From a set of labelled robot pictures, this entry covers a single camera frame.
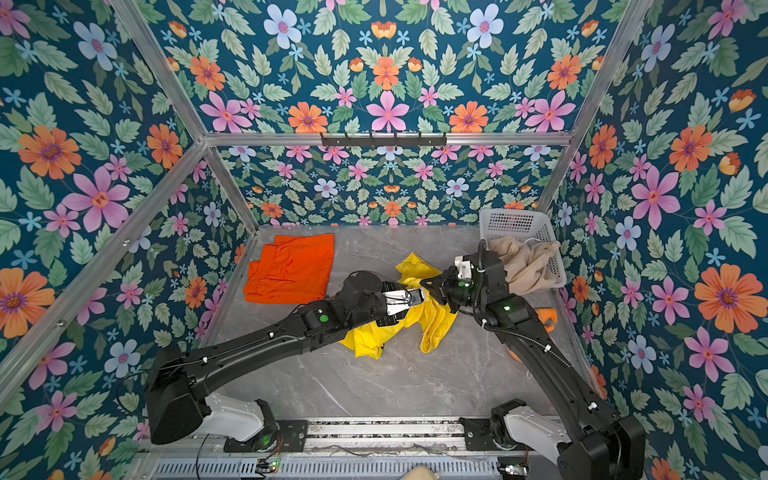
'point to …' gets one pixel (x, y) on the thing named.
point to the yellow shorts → (434, 317)
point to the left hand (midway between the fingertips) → (411, 285)
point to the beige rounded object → (421, 472)
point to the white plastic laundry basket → (528, 226)
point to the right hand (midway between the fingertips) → (419, 279)
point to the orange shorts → (296, 269)
